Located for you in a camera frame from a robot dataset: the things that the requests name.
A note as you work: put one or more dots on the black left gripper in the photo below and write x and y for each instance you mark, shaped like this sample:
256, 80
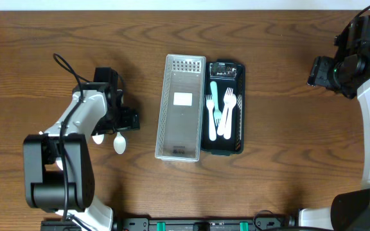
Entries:
128, 120

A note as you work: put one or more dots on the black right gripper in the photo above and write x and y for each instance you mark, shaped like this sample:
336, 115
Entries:
319, 72

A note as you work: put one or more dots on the white plastic fork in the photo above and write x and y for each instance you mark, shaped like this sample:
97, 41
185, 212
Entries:
212, 128

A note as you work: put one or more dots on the pink plastic fork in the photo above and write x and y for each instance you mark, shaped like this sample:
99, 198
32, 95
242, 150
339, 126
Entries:
227, 100

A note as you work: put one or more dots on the mint green plastic fork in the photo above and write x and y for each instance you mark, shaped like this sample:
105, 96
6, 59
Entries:
217, 114

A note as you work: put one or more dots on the white plastic spoon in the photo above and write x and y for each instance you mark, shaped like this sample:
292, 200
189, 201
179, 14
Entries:
59, 163
119, 144
228, 124
98, 139

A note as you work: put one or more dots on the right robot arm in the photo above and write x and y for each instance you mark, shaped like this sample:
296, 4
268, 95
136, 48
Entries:
347, 73

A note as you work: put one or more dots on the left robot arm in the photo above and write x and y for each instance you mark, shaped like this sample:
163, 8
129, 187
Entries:
58, 174

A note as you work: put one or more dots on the clear perforated plastic basket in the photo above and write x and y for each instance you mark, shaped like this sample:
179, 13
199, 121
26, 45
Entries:
180, 116

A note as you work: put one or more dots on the black perforated plastic basket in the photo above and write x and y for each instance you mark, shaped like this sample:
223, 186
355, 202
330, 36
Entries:
226, 74

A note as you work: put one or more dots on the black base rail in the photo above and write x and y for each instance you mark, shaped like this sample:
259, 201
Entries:
262, 221

